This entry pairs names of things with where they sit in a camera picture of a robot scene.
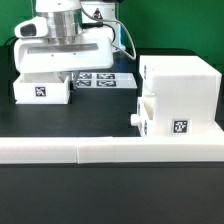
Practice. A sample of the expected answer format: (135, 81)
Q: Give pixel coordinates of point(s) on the white fiducial marker sheet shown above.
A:
(105, 80)

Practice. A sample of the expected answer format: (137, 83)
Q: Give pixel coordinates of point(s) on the white drawer cabinet box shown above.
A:
(186, 90)

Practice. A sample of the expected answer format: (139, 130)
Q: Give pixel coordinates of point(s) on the white drawer tray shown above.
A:
(42, 88)
(143, 118)

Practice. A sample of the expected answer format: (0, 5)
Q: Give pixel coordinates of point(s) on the white L-shaped boundary rail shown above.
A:
(89, 150)

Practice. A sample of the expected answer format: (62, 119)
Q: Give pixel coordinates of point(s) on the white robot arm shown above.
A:
(59, 22)

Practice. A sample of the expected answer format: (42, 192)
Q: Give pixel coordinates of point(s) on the white front drawer tray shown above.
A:
(143, 118)

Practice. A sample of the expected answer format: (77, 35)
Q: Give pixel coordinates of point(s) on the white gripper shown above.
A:
(38, 56)

